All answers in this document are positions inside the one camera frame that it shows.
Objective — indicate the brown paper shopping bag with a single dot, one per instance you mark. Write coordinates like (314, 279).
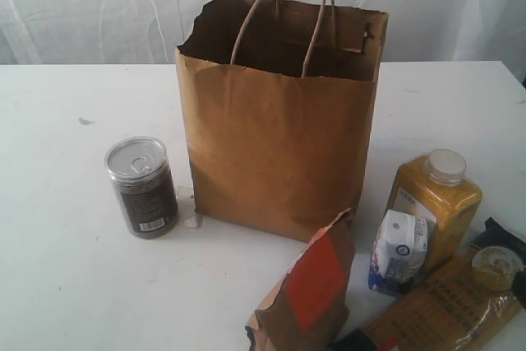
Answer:
(277, 100)

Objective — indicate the white paper crumb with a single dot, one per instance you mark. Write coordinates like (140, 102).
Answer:
(193, 221)

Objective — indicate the dark can silver lid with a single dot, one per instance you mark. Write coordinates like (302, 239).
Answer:
(141, 177)

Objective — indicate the yellow grain bottle white cap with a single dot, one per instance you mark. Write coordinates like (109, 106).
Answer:
(434, 187)

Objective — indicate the clear tape scrap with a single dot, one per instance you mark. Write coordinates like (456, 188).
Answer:
(184, 192)

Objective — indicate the small white blue carton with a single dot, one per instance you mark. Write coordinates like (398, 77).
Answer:
(399, 252)

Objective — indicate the brown pouch orange label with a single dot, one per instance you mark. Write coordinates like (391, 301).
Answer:
(306, 309)

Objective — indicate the spaghetti packet gold seal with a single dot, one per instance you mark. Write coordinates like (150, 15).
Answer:
(463, 305)

